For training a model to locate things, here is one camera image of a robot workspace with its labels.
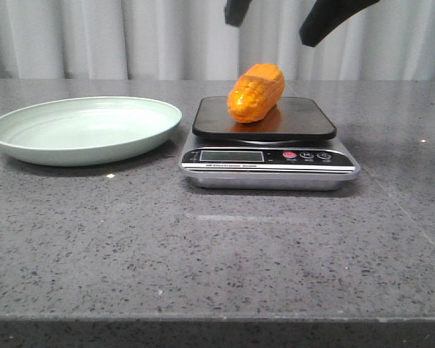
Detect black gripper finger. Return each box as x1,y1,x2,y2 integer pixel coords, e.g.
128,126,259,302
224,0,252,27
299,0,378,47

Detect silver black kitchen scale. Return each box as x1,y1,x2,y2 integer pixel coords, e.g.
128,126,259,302
179,96,361,191

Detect orange corn cob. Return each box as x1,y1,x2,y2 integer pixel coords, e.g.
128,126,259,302
227,64,285,123

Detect pale green round plate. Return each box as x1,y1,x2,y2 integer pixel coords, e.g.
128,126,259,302
0,96,182,167

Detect white pleated curtain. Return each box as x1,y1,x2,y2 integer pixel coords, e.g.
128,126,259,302
0,1,435,80

